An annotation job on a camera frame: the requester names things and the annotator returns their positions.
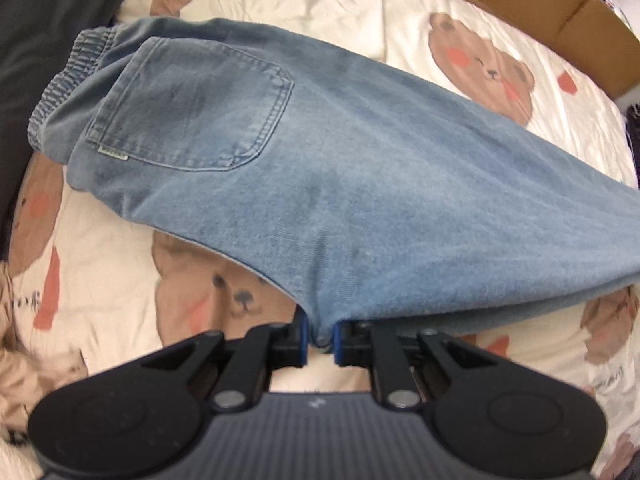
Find light blue denim jeans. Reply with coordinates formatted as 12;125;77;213
27;18;639;346

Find cream bear print bedsheet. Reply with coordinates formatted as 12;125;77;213
1;0;639;479

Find dark patterned folded garment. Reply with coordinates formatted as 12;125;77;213
626;104;640;182

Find dark grey blanket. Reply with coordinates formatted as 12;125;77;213
1;0;124;258

